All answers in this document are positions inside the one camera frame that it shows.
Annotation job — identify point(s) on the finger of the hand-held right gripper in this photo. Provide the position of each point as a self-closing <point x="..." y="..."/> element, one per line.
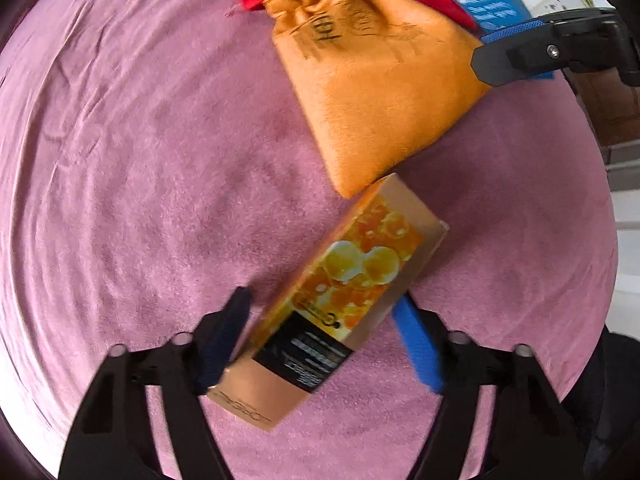
<point x="515" y="30"/>

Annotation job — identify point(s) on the bed with pink sheet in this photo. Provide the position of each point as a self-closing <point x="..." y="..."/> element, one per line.
<point x="125" y="160"/>

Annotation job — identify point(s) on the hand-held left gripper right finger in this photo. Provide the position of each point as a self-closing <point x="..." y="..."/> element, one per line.
<point x="417" y="350"/>

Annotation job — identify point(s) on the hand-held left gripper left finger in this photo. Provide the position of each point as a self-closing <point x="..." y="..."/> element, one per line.
<point x="220" y="345"/>

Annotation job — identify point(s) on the gold cosmetic box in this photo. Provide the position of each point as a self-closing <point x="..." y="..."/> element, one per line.
<point x="350" y="270"/>

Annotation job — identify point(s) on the person's dark clothing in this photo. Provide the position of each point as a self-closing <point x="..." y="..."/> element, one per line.
<point x="610" y="410"/>

